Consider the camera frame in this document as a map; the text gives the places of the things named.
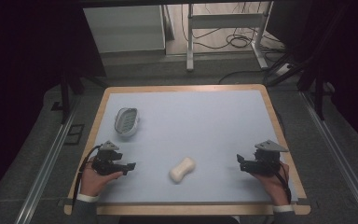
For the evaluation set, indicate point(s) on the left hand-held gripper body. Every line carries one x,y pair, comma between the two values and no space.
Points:
104,165

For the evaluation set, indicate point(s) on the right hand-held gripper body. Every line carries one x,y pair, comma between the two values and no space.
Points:
265,161

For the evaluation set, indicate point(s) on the white soap dish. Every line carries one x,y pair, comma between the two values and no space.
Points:
126,122

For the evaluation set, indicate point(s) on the person's left hand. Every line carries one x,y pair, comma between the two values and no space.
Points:
93,182

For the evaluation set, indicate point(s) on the person's right hand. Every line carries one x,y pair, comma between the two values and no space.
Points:
275,186

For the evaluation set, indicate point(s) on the black floor plate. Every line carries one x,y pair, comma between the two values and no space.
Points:
74,133

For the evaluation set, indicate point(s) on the light grey table mat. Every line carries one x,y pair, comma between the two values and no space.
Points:
199,124

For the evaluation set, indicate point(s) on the black stand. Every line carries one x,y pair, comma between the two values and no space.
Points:
318,93
66,96

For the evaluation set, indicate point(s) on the white power strip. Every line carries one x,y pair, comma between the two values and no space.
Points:
283,69

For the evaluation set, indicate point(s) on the grey cabinet panel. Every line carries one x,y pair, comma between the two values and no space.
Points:
124,28

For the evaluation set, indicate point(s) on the dark curtain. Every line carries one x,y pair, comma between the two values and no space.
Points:
28,46
348,46

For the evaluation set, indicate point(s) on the metal floor rail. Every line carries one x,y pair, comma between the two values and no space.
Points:
338,155
43,174

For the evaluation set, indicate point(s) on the white metal desk frame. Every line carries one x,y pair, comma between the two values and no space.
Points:
223,21

